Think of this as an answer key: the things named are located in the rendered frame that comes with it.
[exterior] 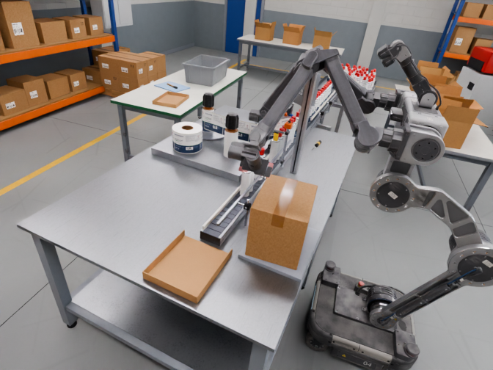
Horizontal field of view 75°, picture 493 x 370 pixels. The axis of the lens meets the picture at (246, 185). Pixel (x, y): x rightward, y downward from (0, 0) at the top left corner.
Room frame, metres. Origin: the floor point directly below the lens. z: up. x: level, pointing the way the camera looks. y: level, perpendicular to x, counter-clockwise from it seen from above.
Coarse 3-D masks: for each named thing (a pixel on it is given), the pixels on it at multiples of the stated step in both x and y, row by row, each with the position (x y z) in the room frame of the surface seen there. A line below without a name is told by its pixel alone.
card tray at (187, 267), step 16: (176, 240) 1.09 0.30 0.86; (192, 240) 1.13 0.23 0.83; (160, 256) 0.98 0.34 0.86; (176, 256) 1.01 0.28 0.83; (192, 256) 1.02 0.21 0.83; (208, 256) 1.03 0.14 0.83; (224, 256) 1.05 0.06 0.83; (144, 272) 0.88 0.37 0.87; (160, 272) 0.91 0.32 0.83; (176, 272) 0.92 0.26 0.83; (192, 272) 0.93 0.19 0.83; (208, 272) 0.94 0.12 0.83; (176, 288) 0.82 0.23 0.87; (192, 288) 0.85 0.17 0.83
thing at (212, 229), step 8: (280, 160) 1.94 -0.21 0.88; (272, 168) 1.82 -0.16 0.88; (256, 184) 1.60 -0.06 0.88; (232, 200) 1.42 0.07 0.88; (224, 208) 1.34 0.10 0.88; (240, 208) 1.35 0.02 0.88; (216, 216) 1.27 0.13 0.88; (232, 216) 1.28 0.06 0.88; (224, 224) 1.21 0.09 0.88; (208, 232) 1.14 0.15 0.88; (216, 232) 1.15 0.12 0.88
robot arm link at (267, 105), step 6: (294, 66) 1.68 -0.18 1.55; (288, 72) 1.72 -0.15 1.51; (294, 72) 1.65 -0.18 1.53; (288, 78) 1.70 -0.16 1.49; (282, 84) 1.73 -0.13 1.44; (276, 90) 1.75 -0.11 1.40; (282, 90) 1.74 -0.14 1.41; (270, 96) 1.78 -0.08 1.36; (276, 96) 1.76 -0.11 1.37; (264, 102) 1.85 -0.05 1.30; (270, 102) 1.78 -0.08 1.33; (264, 108) 1.79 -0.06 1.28; (270, 108) 1.78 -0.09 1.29
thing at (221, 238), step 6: (306, 132) 2.49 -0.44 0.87; (288, 156) 2.08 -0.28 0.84; (276, 168) 1.83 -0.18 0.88; (258, 192) 1.54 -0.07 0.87; (252, 198) 1.46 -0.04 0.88; (240, 216) 1.32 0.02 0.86; (234, 222) 1.25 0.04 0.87; (228, 228) 1.19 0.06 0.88; (204, 234) 1.14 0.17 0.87; (222, 234) 1.14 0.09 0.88; (228, 234) 1.19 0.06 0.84; (210, 240) 1.13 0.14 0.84; (216, 240) 1.12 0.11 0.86; (222, 240) 1.14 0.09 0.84
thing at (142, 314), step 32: (64, 288) 1.14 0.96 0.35; (96, 288) 1.26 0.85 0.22; (128, 288) 1.29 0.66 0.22; (64, 320) 1.12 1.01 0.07; (96, 320) 1.05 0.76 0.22; (128, 320) 1.07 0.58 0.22; (160, 320) 1.09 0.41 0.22; (192, 320) 1.12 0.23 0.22; (160, 352) 0.91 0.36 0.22; (192, 352) 0.93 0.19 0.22; (224, 352) 0.95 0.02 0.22; (256, 352) 0.69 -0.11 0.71
